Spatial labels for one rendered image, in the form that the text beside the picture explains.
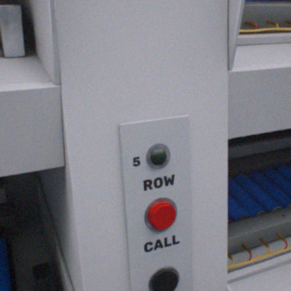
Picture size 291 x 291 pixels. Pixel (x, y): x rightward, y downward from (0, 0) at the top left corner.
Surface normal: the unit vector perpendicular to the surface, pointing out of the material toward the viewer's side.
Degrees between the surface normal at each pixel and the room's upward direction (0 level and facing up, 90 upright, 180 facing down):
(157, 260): 90
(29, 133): 105
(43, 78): 16
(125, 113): 90
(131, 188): 90
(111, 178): 90
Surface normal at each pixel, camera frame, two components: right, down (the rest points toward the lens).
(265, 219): 0.05, -0.87
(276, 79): 0.40, 0.46
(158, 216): 0.39, 0.21
